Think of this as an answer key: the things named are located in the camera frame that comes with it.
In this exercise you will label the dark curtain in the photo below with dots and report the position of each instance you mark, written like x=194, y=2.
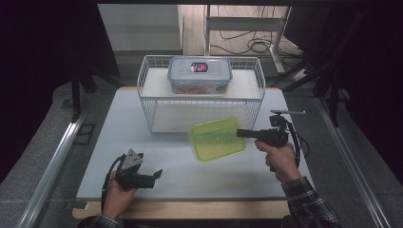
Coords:
x=34, y=63
x=374, y=69

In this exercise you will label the white metal desk frame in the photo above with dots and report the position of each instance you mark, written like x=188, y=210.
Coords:
x=244, y=23

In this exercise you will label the person's right hand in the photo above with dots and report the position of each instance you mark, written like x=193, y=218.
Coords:
x=282, y=161

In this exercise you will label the yellow-green plastic lid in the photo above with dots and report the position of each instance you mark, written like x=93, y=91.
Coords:
x=215, y=141

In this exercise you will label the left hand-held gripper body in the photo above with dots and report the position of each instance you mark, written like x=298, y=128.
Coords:
x=133, y=171

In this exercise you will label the person's left hand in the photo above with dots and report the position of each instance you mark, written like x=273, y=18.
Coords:
x=117, y=199

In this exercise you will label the aluminium rail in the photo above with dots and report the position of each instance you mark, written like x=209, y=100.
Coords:
x=351, y=158
x=50, y=171

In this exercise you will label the pale grey table mat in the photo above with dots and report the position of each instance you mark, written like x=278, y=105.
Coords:
x=126, y=126

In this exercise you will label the white cabinet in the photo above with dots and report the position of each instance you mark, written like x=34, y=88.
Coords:
x=139, y=27

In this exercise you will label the wooden table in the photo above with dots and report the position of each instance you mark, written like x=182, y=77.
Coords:
x=196, y=209

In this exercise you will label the clear lidded food container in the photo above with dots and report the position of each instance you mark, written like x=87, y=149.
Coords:
x=199, y=74

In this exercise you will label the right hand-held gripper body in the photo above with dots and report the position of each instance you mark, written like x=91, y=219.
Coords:
x=274, y=134

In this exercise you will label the black metal stand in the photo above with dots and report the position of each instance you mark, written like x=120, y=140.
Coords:
x=332, y=95
x=76, y=91

